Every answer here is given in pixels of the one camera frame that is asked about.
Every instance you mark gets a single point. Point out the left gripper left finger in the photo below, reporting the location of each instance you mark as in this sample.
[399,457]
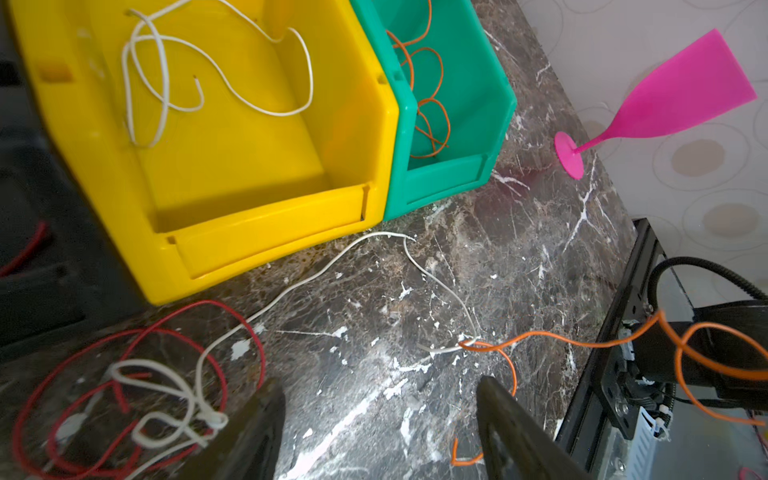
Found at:
[248,447]

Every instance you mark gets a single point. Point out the black plastic bin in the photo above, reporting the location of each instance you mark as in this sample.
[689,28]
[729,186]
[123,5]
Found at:
[61,275]

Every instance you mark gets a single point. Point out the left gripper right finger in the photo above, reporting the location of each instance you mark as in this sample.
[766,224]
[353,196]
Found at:
[513,444]

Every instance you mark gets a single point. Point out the pink plastic goblet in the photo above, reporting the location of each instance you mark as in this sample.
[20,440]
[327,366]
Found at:
[698,84]

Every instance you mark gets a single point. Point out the yellow plastic bin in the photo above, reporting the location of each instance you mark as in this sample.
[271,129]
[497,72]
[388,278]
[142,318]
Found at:
[212,137]

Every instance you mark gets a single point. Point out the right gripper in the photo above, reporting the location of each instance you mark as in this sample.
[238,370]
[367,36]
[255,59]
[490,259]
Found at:
[654,351]

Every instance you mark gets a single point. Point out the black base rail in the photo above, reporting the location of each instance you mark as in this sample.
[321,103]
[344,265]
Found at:
[600,421]

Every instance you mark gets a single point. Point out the green plastic bin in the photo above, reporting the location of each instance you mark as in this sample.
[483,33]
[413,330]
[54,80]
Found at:
[454,96]

